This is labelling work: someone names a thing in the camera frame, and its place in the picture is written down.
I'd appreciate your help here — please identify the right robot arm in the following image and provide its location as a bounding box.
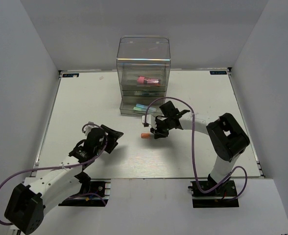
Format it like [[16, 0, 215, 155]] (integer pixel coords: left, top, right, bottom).
[[142, 101, 250, 195]]

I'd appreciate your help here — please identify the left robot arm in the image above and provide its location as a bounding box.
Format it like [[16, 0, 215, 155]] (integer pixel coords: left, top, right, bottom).
[[4, 123, 123, 235]]

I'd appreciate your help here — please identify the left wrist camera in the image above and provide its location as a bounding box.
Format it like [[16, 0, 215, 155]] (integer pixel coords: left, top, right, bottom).
[[81, 121, 98, 136]]

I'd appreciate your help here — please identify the green capped highlighter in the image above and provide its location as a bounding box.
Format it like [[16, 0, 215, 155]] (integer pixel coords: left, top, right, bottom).
[[133, 106, 146, 114]]

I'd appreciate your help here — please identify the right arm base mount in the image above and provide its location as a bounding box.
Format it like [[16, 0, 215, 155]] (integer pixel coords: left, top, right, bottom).
[[188, 180, 239, 209]]

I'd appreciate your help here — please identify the clear drawer organizer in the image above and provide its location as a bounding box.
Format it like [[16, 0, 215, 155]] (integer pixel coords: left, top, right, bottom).
[[116, 35, 171, 116]]

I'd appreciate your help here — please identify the blue capped highlighter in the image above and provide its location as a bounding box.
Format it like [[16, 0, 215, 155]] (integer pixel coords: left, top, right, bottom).
[[136, 104, 157, 112]]

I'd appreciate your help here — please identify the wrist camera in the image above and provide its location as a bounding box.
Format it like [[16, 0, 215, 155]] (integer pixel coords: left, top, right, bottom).
[[142, 115, 157, 130], [81, 121, 98, 136]]

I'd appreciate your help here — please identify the orange capped highlighter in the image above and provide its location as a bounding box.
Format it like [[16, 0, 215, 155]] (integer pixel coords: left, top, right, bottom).
[[141, 133, 153, 139]]

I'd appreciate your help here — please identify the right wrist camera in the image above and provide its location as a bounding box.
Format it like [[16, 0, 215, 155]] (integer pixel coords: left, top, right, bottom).
[[142, 115, 157, 130]]

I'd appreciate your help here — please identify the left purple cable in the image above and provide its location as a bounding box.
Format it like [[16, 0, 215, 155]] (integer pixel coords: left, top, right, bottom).
[[0, 123, 109, 225]]

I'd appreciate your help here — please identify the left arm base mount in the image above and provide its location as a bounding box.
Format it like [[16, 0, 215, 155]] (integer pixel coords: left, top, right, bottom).
[[58, 180, 111, 207]]

